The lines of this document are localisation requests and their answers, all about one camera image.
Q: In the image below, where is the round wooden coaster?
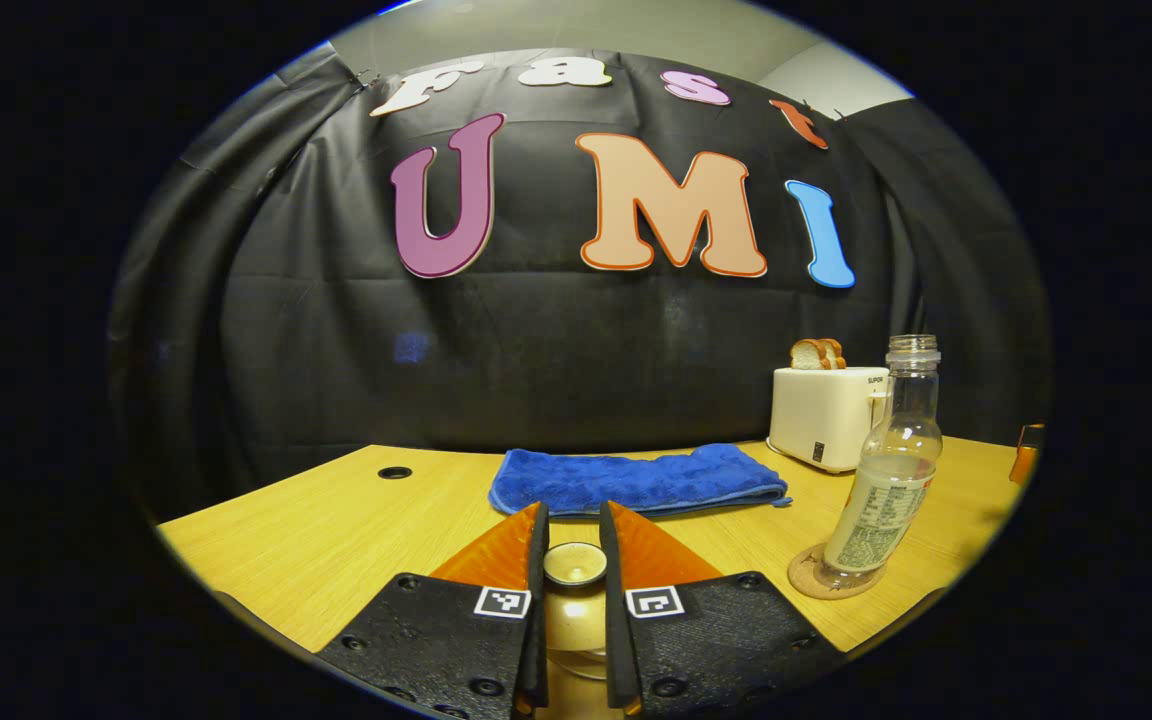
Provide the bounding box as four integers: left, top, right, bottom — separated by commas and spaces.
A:
788, 543, 889, 601

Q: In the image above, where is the yellow teacup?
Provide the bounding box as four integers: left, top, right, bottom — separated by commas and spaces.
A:
550, 650, 608, 683

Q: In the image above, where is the clear glass water bottle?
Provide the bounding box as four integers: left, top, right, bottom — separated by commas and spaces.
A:
821, 334, 944, 591

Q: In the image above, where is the black backdrop cloth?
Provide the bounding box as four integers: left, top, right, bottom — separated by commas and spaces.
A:
108, 45, 1052, 521

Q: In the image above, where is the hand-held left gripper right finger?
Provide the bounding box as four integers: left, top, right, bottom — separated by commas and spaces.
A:
598, 500, 842, 716

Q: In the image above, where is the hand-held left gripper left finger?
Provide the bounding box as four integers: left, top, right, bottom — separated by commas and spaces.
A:
316, 500, 550, 720

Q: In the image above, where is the blue towel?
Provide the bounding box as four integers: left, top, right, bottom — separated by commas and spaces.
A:
488, 443, 793, 518

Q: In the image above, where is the white toaster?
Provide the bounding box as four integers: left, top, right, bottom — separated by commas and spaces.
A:
768, 366, 892, 474

